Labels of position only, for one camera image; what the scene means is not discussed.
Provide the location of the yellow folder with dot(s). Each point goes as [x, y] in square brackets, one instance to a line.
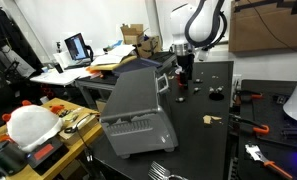
[101, 67]

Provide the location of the large cardboard sheet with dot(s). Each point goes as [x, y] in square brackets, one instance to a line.
[268, 30]

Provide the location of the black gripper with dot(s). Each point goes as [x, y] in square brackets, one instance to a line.
[185, 63]

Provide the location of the cardboard box with smile print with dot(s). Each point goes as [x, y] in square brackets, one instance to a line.
[149, 46]

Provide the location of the silver fork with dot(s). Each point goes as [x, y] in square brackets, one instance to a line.
[159, 171]

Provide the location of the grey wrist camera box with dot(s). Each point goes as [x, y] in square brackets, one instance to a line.
[202, 54]

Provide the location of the grey toaster oven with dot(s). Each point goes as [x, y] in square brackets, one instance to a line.
[134, 100]

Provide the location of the white paper stack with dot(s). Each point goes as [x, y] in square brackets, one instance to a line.
[113, 55]

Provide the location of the black round device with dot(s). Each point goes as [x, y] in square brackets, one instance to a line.
[4, 158]

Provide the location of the dark blue folder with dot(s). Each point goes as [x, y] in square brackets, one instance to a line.
[138, 65]

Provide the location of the black breadboard table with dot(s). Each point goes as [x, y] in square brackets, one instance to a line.
[274, 140]

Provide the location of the tan tape scrap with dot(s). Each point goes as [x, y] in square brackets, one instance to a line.
[208, 119]

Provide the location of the white desk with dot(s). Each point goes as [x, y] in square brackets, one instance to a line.
[59, 78]

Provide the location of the small open cardboard box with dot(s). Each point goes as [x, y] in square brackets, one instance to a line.
[132, 33]

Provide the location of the small wrapper scrap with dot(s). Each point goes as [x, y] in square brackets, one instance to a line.
[214, 77]

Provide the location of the wooden table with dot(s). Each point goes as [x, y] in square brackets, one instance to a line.
[78, 141]

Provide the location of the open laptop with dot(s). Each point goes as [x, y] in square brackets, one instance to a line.
[75, 46]

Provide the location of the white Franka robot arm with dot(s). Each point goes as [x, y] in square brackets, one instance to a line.
[179, 23]

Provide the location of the black scale with red display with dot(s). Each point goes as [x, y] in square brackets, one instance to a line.
[44, 153]

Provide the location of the gold foil scrap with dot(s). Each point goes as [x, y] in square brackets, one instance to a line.
[170, 77]

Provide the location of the metal spoon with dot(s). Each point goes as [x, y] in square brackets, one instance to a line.
[79, 121]

